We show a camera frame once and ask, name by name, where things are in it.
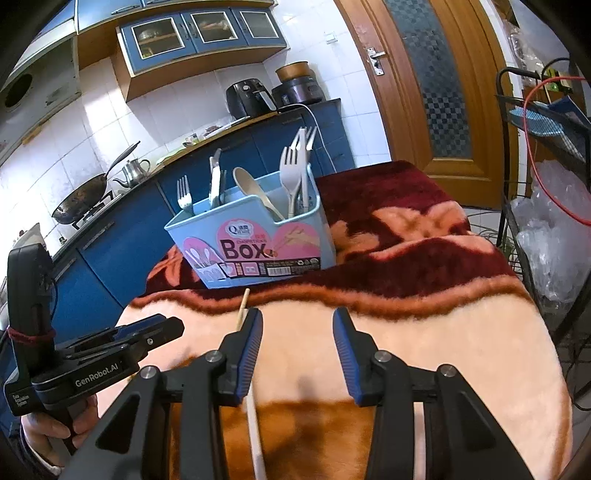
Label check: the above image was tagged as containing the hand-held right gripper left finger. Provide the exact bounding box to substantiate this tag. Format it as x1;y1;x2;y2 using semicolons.
62;308;263;480

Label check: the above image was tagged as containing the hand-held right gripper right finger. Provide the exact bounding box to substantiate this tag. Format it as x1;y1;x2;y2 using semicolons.
333;308;527;480

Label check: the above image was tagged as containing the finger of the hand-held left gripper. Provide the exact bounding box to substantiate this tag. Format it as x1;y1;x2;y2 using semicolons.
111;318;185;367
65;314;168;350

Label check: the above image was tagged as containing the wooden chopstick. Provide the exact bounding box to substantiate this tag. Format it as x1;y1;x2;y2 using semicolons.
247;396;267;480
235;288;251;332

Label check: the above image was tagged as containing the blue plastic utensil box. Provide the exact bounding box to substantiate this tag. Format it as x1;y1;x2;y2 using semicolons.
165;172;338;291

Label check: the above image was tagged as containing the metal fork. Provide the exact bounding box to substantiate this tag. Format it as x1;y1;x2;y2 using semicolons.
177;175;194;217

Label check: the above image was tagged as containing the metal knife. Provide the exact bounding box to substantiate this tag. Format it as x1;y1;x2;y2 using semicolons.
209;148;226;209

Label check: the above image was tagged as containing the grey plastic fork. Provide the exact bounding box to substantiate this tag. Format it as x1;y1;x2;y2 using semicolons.
279;146;303;220
292;127;318;213

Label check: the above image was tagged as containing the person's left hand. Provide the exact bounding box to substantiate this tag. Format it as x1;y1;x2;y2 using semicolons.
21;394;100;462

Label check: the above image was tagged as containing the red elastic band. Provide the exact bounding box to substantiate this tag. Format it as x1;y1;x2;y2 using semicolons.
7;325;57;348

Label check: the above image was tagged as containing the red and cream floral blanket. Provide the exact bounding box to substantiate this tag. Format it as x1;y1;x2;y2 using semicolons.
122;160;573;480

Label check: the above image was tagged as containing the black wok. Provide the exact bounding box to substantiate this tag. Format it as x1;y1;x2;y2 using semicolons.
51;141;141;225

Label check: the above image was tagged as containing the blue kitchen cabinet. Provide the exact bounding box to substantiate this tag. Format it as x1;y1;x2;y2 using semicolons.
51;98;356;352

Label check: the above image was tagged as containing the metal kettle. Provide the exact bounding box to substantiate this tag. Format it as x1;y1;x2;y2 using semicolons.
112;158;152;189

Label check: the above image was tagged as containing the wooden spoon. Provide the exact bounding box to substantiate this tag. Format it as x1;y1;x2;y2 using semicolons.
232;167;286;222

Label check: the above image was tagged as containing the range hood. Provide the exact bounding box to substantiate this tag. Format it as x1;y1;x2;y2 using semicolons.
0;60;80;155

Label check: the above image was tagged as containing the black metal rack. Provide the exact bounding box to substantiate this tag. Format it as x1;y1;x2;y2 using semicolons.
494;67;591;407

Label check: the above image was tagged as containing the clear plastic bag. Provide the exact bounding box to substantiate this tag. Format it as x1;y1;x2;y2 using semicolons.
510;161;591;304

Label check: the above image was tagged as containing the black air fryer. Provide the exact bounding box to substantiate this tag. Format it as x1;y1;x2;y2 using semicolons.
225;79;274;120

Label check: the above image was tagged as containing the dark rice cooker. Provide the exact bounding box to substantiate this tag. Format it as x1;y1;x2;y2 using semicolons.
271;78;324;108

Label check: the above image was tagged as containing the wooden door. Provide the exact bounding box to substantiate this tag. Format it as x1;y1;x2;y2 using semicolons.
335;0;513;208

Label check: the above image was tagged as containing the brown wooden pot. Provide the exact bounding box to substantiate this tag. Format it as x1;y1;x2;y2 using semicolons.
276;61;315;80

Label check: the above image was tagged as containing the blue mesh board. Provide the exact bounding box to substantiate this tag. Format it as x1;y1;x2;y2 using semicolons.
508;102;591;151

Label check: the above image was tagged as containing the green circuit board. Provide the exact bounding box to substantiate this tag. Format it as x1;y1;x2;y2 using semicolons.
542;68;579;94

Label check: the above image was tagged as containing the white power cable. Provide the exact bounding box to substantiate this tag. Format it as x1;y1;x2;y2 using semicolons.
277;104;339;175

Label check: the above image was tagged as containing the blue wall cabinet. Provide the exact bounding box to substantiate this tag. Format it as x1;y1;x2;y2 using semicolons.
76;0;289;103

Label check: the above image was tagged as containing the red cable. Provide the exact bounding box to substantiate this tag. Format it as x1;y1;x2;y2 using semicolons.
522;76;591;228

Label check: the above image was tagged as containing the metal door handle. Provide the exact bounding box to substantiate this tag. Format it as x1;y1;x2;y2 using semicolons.
367;47;387;76

